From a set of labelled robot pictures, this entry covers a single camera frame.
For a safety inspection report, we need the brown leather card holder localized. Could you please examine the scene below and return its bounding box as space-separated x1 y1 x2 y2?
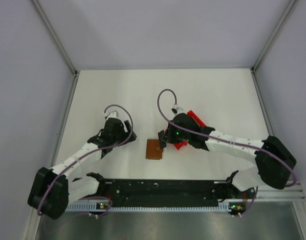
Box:
146 139 163 160

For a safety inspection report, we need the red plastic card bin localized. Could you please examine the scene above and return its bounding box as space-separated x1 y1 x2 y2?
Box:
168 110 207 150

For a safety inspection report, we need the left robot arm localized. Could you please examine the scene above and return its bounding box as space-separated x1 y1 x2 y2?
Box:
27 117 136 220

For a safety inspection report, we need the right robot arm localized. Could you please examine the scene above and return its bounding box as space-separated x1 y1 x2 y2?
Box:
162 113 297 198

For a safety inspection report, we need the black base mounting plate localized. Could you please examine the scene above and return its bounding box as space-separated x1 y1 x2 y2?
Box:
91 179 255 207

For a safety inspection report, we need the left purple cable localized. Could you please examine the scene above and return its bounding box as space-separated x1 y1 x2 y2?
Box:
37 104 134 221

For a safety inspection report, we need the purple cable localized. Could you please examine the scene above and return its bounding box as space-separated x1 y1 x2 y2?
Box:
157 89 300 218
37 104 134 221

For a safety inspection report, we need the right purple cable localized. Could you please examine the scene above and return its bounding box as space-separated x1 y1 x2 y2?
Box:
157 89 300 218

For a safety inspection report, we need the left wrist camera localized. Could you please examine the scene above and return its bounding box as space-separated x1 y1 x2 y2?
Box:
104 110 119 121

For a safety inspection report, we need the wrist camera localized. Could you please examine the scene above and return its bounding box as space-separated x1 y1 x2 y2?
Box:
104 110 119 121
171 105 186 116

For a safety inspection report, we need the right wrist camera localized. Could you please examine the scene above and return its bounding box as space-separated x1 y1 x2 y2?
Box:
171 105 186 116

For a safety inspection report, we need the white slotted cable duct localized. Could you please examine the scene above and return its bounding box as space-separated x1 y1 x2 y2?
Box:
65 201 243 213

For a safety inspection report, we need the aluminium frame front rail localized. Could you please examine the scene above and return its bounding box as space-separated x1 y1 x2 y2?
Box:
36 181 306 201

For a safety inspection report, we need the aluminium frame left post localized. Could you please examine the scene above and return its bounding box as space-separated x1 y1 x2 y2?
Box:
29 0 78 76

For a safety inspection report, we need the aluminium frame post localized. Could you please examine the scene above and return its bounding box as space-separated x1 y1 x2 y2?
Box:
251 0 299 72
29 0 78 76

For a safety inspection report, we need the aluminium frame right post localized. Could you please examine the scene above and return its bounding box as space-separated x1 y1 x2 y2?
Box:
251 0 299 72

